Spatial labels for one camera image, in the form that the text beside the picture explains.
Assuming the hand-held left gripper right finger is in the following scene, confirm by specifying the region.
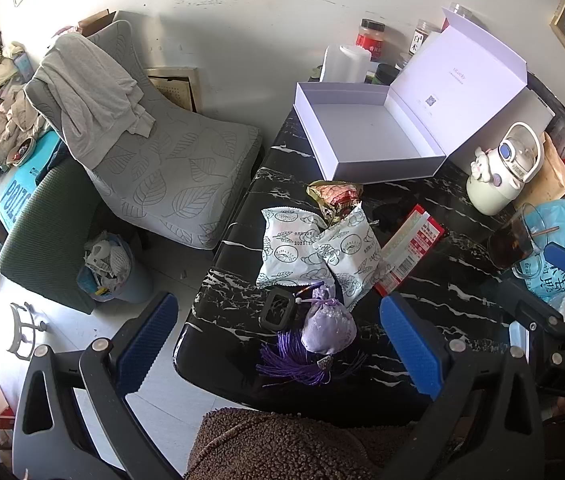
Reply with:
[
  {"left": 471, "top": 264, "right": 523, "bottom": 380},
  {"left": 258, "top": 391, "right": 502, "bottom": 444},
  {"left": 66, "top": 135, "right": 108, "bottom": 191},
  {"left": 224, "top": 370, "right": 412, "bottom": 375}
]
[{"left": 379, "top": 292, "right": 565, "bottom": 480}]

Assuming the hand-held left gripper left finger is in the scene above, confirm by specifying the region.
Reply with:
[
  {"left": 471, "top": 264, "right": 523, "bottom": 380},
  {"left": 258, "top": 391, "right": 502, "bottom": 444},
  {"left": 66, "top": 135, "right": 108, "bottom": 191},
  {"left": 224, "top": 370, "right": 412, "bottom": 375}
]
[{"left": 12, "top": 291, "right": 198, "bottom": 480}]

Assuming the purple sachet with tassel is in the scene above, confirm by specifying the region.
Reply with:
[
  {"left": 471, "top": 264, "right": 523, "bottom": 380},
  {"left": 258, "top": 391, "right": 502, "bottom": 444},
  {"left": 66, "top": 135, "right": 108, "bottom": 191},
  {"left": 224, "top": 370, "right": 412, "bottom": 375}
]
[{"left": 256, "top": 285, "right": 368, "bottom": 387}]

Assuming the white printed snack packet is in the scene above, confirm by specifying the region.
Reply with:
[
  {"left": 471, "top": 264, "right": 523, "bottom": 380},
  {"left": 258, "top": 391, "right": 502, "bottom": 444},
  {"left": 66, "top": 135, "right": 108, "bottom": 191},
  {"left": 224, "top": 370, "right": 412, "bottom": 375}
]
[
  {"left": 256, "top": 207, "right": 330, "bottom": 291},
  {"left": 312, "top": 205, "right": 393, "bottom": 311}
]

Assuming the black square buckle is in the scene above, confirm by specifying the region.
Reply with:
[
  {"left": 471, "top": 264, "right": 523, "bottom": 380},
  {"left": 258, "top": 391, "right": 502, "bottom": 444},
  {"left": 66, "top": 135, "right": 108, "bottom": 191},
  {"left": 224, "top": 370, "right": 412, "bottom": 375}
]
[{"left": 259, "top": 287, "right": 304, "bottom": 331}]

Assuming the gold and red snack packet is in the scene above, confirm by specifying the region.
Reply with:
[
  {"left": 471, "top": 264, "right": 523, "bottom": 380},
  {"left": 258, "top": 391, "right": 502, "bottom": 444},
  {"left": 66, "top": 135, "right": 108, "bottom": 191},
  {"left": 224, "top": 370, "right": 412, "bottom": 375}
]
[{"left": 306, "top": 180, "right": 365, "bottom": 226}]

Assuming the white lidded cardboard box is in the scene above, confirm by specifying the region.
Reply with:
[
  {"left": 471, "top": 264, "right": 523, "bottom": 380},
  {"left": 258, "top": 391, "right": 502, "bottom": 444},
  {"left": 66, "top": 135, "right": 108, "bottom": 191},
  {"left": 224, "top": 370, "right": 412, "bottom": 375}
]
[{"left": 293, "top": 6, "right": 529, "bottom": 182}]

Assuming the glass cup with dark liquid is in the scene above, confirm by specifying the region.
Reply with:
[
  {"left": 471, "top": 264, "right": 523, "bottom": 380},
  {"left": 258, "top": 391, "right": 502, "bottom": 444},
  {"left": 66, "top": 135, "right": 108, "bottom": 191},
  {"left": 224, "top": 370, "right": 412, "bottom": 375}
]
[{"left": 487, "top": 203, "right": 550, "bottom": 271}]

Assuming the trash bin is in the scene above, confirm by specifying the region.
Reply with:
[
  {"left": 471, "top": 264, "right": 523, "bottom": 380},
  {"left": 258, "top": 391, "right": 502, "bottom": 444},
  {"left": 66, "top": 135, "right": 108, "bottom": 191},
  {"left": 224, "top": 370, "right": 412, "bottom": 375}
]
[{"left": 77, "top": 232, "right": 150, "bottom": 305}]

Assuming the tan paper bag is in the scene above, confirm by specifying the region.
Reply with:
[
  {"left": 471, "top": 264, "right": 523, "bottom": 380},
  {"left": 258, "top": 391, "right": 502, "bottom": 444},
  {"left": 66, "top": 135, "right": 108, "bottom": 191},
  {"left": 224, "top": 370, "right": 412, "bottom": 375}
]
[{"left": 512, "top": 130, "right": 565, "bottom": 213}]

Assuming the white electric kettle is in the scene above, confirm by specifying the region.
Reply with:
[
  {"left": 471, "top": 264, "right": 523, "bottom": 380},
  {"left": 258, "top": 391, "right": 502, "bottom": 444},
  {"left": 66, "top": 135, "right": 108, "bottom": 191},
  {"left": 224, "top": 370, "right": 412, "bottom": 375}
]
[{"left": 466, "top": 121, "right": 547, "bottom": 217}]

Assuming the white metal stand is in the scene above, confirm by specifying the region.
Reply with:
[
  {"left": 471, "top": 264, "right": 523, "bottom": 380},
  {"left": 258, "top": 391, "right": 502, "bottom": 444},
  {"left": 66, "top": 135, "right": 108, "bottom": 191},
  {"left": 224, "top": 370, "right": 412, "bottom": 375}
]
[{"left": 5, "top": 301, "right": 48, "bottom": 361}]

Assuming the grey leaf print chair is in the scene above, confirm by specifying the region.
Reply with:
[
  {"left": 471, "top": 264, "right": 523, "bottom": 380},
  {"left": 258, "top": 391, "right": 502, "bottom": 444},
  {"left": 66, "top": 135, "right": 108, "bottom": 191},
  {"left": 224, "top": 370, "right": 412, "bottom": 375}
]
[{"left": 25, "top": 20, "right": 263, "bottom": 251}]

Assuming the light blue printed box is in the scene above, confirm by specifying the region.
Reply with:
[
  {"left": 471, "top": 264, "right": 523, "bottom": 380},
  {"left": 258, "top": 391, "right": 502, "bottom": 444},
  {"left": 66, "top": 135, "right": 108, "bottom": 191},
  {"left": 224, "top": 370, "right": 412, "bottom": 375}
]
[{"left": 0, "top": 130, "right": 63, "bottom": 233}]

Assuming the grey garment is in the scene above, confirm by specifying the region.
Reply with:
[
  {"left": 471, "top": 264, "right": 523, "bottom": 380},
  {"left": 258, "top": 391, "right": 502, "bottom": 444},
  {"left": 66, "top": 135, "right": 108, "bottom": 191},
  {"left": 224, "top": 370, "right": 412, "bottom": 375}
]
[{"left": 32, "top": 35, "right": 157, "bottom": 170}]

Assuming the white label jar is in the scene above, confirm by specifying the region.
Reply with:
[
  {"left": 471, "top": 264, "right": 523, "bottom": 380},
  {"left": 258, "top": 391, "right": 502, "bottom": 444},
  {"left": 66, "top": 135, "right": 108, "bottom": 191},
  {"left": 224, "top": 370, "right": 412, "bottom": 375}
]
[{"left": 409, "top": 19, "right": 443, "bottom": 56}]

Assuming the clear jar with red contents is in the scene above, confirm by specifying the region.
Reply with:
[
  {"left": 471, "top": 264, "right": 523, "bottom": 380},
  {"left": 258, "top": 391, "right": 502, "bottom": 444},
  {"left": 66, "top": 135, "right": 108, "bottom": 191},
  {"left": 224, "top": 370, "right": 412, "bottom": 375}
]
[{"left": 446, "top": 2, "right": 473, "bottom": 31}]

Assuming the red label jar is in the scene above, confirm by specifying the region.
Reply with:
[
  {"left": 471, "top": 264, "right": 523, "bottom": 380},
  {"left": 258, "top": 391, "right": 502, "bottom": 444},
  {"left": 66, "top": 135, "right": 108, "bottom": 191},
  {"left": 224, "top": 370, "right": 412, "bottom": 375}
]
[{"left": 355, "top": 18, "right": 386, "bottom": 61}]

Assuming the open cardboard box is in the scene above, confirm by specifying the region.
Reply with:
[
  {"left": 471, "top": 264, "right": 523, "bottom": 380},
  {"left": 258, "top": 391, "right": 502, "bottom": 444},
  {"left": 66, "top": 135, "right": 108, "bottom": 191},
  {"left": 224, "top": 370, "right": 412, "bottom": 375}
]
[{"left": 77, "top": 9, "right": 117, "bottom": 36}]

